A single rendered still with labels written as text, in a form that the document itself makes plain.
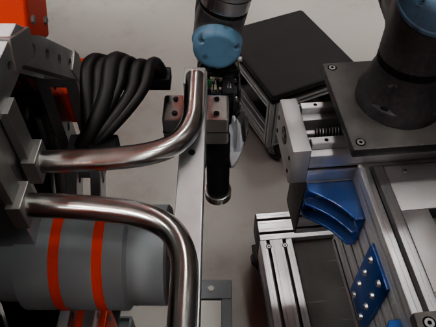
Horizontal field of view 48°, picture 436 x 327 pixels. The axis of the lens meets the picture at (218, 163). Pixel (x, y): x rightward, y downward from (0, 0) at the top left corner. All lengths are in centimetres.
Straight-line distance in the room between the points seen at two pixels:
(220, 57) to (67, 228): 34
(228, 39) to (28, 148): 34
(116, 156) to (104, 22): 207
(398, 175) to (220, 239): 85
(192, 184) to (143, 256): 11
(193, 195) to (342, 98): 44
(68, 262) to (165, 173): 125
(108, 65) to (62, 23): 204
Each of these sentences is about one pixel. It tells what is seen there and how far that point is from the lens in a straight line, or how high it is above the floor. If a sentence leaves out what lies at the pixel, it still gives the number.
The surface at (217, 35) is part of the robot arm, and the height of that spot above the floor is 98.
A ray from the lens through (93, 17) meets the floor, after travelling 263.
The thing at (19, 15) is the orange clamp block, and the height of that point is 111.
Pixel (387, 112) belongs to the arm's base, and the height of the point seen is 84.
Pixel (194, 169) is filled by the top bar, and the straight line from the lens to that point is 56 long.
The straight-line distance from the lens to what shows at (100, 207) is 50.
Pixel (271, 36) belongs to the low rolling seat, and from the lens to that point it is 185.
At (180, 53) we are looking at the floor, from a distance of 233.
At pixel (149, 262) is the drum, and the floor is 90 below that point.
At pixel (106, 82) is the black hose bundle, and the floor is 104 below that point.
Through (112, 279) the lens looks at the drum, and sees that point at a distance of 60.
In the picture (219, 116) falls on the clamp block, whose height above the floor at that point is 95.
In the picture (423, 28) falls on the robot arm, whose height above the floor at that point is 100.
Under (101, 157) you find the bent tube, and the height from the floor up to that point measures 101.
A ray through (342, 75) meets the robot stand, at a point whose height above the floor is 82.
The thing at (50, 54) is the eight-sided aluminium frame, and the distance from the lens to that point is 65.
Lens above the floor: 141
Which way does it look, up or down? 50 degrees down
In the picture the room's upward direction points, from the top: straight up
